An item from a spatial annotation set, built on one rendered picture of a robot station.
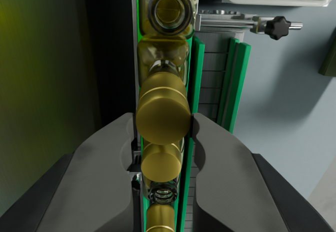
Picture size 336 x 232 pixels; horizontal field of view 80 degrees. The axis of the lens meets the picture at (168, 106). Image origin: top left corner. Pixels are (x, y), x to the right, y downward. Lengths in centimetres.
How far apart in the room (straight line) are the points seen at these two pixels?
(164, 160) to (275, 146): 64
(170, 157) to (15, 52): 15
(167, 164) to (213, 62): 30
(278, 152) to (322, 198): 182
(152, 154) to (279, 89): 55
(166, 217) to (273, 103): 51
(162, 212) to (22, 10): 25
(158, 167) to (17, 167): 12
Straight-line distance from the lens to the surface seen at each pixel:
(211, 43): 42
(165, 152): 16
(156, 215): 27
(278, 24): 31
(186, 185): 49
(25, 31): 22
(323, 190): 250
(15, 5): 22
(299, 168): 90
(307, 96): 73
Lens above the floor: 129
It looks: 63 degrees down
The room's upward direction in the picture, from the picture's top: 177 degrees clockwise
